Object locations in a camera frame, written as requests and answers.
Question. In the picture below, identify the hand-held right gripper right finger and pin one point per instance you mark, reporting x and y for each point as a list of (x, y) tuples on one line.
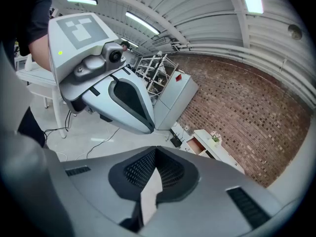
[(212, 201)]

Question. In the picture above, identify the white wall pipes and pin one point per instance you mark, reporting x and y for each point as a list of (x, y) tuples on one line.
[(247, 52)]

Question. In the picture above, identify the ceiling air vent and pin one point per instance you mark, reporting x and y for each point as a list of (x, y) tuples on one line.
[(158, 41)]

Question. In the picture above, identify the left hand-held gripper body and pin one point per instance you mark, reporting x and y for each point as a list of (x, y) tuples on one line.
[(71, 58)]

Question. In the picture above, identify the white shelf rack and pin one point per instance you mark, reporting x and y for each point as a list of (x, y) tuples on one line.
[(158, 73)]

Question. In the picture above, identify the white desk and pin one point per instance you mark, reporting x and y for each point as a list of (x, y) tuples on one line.
[(222, 153)]

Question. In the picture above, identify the black router with antennas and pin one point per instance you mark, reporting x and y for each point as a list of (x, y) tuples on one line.
[(176, 141)]

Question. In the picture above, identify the round ceiling fixture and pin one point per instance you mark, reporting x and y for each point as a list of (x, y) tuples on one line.
[(295, 32)]

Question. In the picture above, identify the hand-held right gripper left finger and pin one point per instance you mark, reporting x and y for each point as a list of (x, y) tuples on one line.
[(98, 184)]

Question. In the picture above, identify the person's dark trousers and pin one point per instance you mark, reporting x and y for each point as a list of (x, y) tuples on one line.
[(30, 127)]

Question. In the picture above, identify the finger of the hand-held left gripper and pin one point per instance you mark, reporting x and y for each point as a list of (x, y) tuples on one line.
[(145, 100), (103, 105)]

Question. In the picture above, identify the wooden desk drawer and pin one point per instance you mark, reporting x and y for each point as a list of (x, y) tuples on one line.
[(196, 145)]

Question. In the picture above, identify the white table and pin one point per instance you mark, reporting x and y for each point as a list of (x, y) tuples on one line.
[(37, 79)]

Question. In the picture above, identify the small potted flower plant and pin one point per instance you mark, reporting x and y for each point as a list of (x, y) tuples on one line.
[(216, 137)]

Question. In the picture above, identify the person's left forearm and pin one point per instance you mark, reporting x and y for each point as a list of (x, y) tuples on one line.
[(39, 53)]

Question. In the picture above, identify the red sticker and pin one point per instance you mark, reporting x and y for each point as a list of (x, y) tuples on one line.
[(178, 78)]

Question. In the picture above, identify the person's black shirt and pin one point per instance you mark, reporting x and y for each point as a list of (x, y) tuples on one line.
[(29, 13)]

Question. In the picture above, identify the grey metal cabinet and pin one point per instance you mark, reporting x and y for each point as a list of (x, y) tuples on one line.
[(177, 100)]

